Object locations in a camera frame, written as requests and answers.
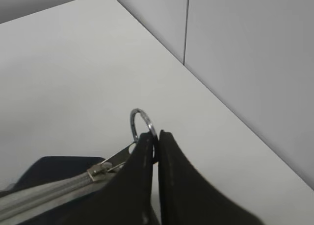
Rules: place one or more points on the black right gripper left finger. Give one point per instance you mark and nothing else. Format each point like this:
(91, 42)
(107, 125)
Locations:
(126, 199)

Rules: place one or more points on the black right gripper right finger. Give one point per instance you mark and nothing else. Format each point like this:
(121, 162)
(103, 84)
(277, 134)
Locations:
(187, 198)

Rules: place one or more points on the navy blue lunch bag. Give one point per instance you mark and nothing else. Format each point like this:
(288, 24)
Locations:
(46, 204)

